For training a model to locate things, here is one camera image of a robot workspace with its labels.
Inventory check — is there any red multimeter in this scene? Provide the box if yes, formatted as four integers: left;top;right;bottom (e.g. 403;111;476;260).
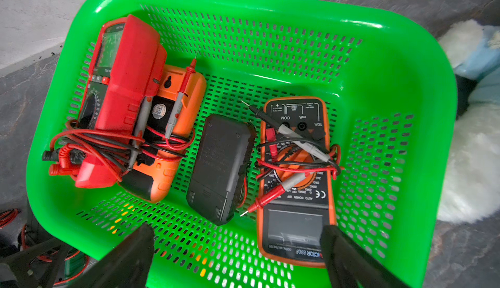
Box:
42;15;167;188

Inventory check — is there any orange grey Victor multimeter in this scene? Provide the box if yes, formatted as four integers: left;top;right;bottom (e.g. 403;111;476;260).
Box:
246;96;342;268

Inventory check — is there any white blue plush bear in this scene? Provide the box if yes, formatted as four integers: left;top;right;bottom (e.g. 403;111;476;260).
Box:
437;20;499;224

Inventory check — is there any black multimeter face down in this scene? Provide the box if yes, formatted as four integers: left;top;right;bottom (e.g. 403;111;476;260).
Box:
186;114;257;225

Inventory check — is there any orange multimeter with leads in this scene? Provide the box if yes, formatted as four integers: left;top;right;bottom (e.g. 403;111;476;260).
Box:
120;65;207;203

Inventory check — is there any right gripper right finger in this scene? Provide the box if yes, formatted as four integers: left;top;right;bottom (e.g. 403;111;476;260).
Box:
320;225;408;287

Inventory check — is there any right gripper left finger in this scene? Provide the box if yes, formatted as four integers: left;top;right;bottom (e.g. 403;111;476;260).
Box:
69;224;154;287

